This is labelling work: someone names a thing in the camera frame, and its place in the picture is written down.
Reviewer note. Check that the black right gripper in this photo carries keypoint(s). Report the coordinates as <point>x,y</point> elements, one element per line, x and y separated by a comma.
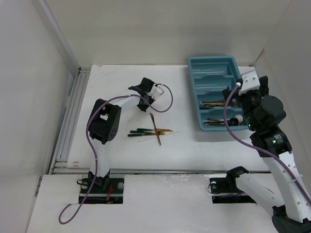
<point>264,80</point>

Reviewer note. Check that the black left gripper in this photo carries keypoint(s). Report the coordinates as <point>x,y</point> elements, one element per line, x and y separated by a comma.
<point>144,108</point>

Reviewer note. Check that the copper fork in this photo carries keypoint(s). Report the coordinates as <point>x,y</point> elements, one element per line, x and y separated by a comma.
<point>211,104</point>

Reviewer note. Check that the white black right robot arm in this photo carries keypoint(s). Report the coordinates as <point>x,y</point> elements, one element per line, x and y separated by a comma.
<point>291,211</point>

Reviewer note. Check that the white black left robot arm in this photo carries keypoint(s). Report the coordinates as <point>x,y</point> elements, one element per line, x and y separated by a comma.
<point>104,120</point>

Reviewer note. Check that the white ceramic spoon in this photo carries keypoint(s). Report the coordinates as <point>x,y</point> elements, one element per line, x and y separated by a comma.
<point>240,119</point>

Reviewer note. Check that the black spoon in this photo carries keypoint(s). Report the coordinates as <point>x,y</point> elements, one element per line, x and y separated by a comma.
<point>230,122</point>

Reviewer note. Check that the copper chopstick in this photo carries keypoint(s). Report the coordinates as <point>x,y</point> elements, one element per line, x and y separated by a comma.
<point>154,125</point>

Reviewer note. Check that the blue plastic cutlery tray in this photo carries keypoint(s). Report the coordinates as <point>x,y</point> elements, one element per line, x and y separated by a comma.
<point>209,76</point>

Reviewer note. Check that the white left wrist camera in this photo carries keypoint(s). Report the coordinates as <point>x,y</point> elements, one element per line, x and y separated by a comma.
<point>155,92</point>

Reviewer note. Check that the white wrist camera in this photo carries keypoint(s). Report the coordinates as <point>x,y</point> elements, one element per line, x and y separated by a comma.
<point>155,92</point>
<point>249,81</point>

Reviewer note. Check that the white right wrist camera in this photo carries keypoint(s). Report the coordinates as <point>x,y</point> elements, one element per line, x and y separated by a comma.
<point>249,81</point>

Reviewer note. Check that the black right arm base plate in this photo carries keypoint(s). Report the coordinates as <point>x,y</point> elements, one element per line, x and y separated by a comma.
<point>222,192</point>

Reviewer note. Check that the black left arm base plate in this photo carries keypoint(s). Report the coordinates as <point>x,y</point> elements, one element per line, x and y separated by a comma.
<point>112,193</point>

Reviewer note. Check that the aluminium frame rail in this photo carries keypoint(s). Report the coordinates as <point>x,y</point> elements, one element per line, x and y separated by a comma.
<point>63,142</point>

